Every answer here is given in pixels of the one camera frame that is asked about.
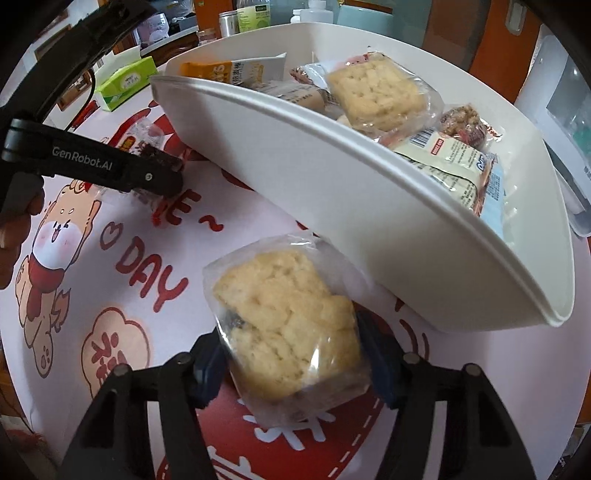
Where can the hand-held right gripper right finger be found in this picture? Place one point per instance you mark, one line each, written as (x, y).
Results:
(378, 364)

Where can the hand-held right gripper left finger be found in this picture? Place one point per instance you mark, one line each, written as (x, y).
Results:
(210, 374)

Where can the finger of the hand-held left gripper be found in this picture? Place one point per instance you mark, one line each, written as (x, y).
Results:
(161, 177)

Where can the dark snack packet red label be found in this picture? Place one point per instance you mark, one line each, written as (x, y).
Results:
(138, 138)

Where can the pale rice cracker packet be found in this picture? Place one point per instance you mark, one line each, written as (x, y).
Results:
(378, 94)
(281, 314)

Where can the orange white snack packet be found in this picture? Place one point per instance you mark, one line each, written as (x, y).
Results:
(217, 70)

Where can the white plastic bin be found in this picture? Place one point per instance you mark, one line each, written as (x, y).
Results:
(323, 194)

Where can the white printed snack packet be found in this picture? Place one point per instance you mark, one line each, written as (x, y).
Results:
(438, 159)

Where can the person's left hand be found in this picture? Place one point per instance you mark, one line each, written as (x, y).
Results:
(14, 240)

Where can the green tissue box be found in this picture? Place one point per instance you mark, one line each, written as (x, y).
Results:
(124, 83)

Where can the white text snack packet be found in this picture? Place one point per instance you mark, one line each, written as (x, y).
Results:
(300, 94)

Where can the metal can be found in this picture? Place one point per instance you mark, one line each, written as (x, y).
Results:
(228, 23)

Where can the red white snack packet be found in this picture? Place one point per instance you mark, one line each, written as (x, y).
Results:
(307, 73)

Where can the light blue snack packet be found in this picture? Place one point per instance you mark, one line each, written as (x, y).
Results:
(496, 207)

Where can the white pill bottle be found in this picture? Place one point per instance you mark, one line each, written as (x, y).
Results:
(298, 16)

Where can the white squeeze bottle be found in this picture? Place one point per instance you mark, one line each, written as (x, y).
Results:
(318, 7)

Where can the round print nut snack packet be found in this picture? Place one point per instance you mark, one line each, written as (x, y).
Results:
(461, 121)

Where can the white countertop appliance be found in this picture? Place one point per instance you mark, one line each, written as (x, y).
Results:
(563, 115)

